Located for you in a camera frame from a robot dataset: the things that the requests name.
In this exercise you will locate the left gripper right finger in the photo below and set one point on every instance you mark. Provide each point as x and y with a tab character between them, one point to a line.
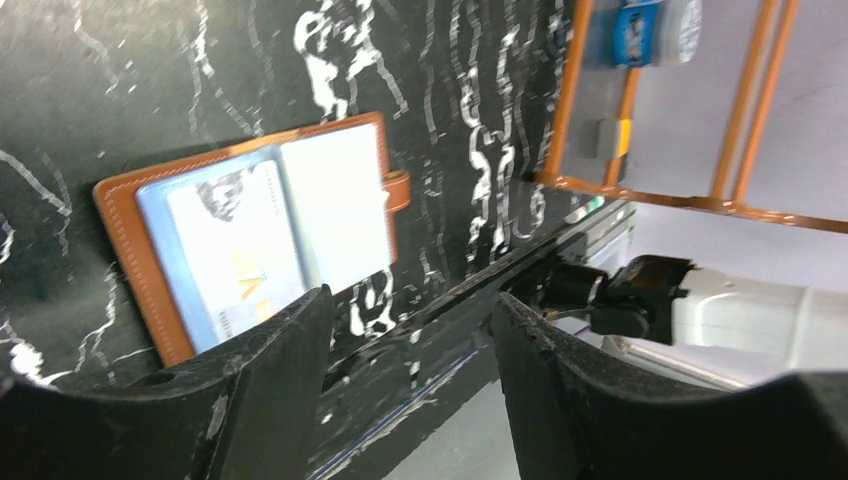
578	412

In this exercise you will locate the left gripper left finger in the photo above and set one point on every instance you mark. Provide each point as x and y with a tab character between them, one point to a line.
245	409

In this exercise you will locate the brown leather card holder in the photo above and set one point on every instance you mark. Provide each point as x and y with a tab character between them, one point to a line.
341	197

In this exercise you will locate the white silver VIP card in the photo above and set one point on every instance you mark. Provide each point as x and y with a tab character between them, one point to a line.
235	235

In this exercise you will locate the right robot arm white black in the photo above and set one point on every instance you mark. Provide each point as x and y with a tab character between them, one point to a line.
673	301

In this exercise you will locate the green white marker pen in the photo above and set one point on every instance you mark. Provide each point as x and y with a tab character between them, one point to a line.
585	209

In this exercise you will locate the orange wooden tiered rack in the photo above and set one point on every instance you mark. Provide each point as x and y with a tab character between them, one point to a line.
753	127

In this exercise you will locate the grey yellow sponge block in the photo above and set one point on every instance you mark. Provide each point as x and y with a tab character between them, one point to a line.
613	138

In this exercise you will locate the blue white packet on rack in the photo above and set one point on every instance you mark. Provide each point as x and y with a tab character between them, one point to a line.
656	33

